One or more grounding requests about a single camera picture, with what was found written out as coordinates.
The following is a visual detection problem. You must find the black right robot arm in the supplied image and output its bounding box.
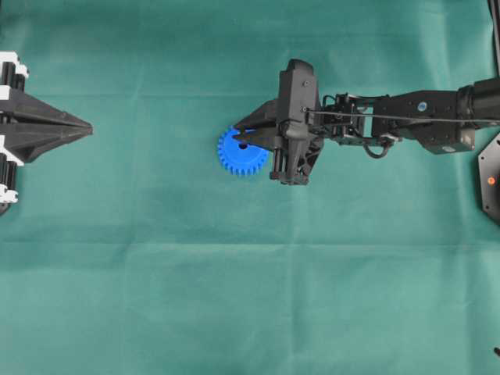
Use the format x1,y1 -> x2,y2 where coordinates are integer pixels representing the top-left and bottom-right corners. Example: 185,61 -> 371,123
1,52 -> 499,204

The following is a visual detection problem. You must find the blue plastic gear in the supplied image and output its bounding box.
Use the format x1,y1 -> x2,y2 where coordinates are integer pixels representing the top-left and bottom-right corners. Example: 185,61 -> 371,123
216,129 -> 270,177

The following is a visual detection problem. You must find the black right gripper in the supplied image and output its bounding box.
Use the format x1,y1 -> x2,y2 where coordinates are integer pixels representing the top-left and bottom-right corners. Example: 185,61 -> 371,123
233,59 -> 323,185

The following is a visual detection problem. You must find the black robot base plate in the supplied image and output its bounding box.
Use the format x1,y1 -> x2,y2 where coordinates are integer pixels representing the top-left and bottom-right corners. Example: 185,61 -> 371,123
477,134 -> 500,225

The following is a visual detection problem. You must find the green table cloth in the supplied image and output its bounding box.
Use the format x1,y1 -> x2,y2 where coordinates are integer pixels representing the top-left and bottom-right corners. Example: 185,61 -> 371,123
1,1 -> 499,374

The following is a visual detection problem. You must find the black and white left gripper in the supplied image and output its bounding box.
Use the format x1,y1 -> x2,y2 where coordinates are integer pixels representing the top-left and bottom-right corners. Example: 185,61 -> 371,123
1,51 -> 93,215

